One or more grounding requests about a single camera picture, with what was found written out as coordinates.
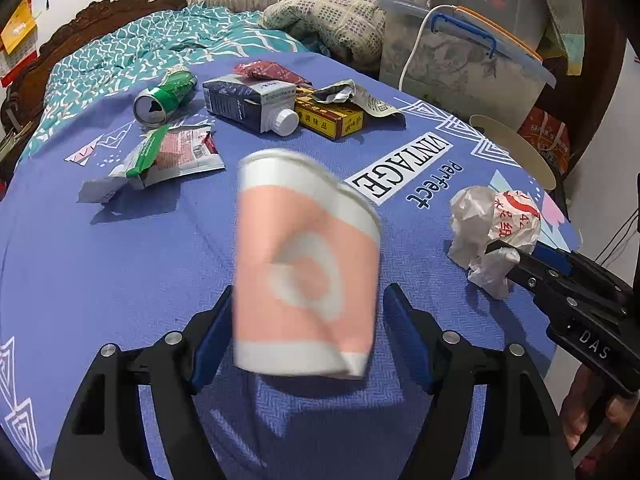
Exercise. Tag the tan round bin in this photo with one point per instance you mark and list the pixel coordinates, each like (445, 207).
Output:
(520, 152)

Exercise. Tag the white plastic bag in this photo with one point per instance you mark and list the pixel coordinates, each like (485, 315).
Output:
(480, 225)

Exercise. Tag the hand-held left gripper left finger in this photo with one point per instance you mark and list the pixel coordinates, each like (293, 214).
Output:
(212, 332)

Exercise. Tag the torn green and white packet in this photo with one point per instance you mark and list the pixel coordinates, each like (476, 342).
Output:
(170, 155)

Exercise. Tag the person's right hand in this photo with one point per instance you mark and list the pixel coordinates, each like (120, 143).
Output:
(582, 415)

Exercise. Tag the teal patterned quilt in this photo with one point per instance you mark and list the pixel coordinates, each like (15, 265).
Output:
(100, 55)

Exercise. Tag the silver foil wrapper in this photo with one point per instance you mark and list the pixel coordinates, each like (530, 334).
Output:
(367, 102)

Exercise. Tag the green drink can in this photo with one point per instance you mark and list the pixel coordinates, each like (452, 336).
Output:
(167, 95)

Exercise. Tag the pink and white paper cup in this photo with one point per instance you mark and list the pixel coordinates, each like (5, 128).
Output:
(300, 240)

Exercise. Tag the yellow and red wall calendar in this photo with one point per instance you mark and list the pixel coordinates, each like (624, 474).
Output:
(17, 25)

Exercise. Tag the red snack wrapper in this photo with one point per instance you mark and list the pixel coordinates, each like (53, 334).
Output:
(265, 71)

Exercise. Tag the carved wooden headboard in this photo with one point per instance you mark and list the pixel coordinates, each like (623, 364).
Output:
(100, 16)

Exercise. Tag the clear storage box orange lid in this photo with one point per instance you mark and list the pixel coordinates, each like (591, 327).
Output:
(460, 70)

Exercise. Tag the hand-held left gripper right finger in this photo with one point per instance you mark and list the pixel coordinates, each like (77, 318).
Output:
(406, 332)

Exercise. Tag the red orange gift bag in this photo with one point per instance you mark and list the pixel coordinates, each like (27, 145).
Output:
(547, 135)

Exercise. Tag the dark blue milk carton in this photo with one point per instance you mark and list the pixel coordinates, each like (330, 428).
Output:
(240, 102)

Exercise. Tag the blue printed bedsheet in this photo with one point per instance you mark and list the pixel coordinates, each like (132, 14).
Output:
(125, 260)

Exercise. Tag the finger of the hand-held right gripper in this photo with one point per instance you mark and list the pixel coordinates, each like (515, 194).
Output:
(555, 260)
(525, 272)

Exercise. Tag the patterned beige pillow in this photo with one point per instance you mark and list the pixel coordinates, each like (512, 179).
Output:
(340, 15)

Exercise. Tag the yellow and red spice box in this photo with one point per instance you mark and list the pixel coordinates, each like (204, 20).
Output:
(327, 117)

